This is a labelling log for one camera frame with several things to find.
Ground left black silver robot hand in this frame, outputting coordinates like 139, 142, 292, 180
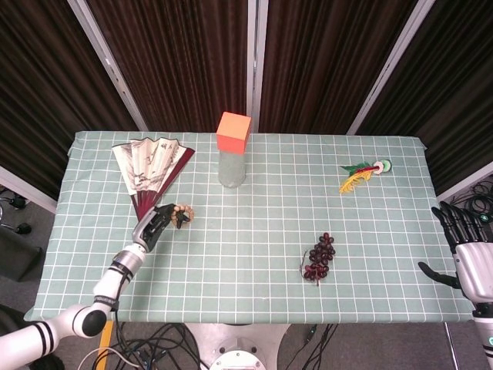
132, 203, 192, 254

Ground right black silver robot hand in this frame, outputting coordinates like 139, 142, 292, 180
418, 200, 493, 304

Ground wooden bead bracelet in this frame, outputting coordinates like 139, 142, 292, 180
170, 203, 196, 230

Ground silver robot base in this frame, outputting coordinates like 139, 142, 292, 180
184, 322, 290, 370

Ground black device with green lights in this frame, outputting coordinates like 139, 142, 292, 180
476, 212, 493, 243

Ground painted paper folding fan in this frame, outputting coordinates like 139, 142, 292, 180
111, 137, 196, 223

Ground green white checked tablecloth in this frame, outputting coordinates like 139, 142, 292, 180
23, 130, 475, 324

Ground yellow floor tape strip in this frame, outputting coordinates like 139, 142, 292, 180
98, 322, 116, 362

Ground orange cube block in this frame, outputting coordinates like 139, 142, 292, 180
216, 111, 253, 155

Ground black box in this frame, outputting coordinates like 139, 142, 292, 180
0, 230, 44, 283

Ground black chair base with casters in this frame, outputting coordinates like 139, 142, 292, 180
0, 187, 32, 235

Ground colourful feather tassel ornament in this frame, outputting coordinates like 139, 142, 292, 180
338, 158, 392, 195

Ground dark red grape bunch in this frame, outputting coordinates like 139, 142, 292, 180
298, 232, 337, 287

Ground dark brown pleated curtain panel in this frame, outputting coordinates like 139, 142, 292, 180
259, 0, 420, 135
86, 0, 250, 133
357, 0, 493, 197
0, 0, 140, 201

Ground black coiled cable pile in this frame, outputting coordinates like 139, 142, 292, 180
441, 177, 493, 217

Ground grey aluminium partition rail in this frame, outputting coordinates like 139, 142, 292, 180
436, 160, 493, 204
0, 165, 59, 215

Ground black floor cable bundle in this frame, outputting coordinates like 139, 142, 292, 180
298, 322, 342, 370
111, 319, 203, 370

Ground white floor cable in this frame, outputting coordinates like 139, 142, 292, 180
79, 346, 142, 370

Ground grey aluminium partition post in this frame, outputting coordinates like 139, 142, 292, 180
246, 0, 270, 134
67, 0, 150, 133
345, 0, 437, 136

